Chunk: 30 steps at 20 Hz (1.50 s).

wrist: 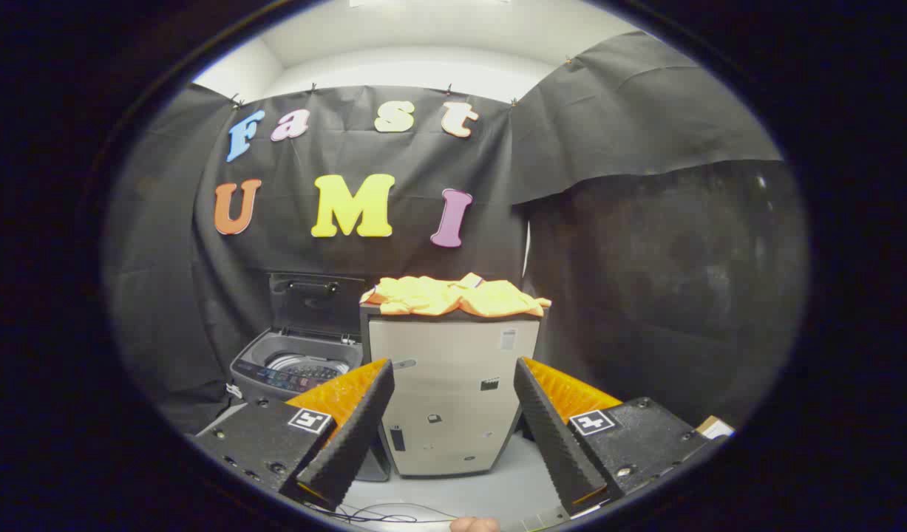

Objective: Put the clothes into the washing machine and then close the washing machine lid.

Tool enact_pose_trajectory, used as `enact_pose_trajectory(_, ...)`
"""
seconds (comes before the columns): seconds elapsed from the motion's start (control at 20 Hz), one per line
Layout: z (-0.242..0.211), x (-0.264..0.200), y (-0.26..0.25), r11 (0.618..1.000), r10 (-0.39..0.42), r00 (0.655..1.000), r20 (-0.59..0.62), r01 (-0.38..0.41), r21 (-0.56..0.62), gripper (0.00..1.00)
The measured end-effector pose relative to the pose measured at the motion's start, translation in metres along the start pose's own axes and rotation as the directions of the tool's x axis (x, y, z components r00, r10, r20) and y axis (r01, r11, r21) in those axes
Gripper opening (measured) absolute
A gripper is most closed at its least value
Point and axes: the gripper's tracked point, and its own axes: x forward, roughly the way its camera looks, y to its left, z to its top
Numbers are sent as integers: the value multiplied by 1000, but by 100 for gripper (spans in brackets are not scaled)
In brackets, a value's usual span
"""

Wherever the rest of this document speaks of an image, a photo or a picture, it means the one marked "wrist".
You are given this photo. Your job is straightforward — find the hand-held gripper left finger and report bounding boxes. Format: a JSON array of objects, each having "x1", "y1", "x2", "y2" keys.
[{"x1": 193, "y1": 358, "x2": 396, "y2": 512}]

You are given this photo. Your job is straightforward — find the orange polo shirt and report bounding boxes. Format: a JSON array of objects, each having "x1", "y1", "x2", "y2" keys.
[{"x1": 360, "y1": 273, "x2": 552, "y2": 318}]

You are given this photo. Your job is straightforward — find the thin black cables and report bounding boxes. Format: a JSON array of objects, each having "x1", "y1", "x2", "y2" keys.
[{"x1": 305, "y1": 501, "x2": 461, "y2": 525}]

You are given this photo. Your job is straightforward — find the small cardboard box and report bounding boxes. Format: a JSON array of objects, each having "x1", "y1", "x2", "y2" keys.
[{"x1": 696, "y1": 415, "x2": 736, "y2": 440}]

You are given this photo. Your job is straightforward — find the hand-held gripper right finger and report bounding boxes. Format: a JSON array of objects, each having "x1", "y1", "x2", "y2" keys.
[{"x1": 512, "y1": 357, "x2": 727, "y2": 519}]

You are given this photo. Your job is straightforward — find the grey washing machine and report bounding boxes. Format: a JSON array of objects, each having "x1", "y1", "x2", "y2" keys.
[{"x1": 230, "y1": 329, "x2": 391, "y2": 482}]

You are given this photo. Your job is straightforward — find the beige cabinet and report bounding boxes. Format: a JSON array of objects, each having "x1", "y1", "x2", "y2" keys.
[{"x1": 359, "y1": 303, "x2": 543, "y2": 479}]

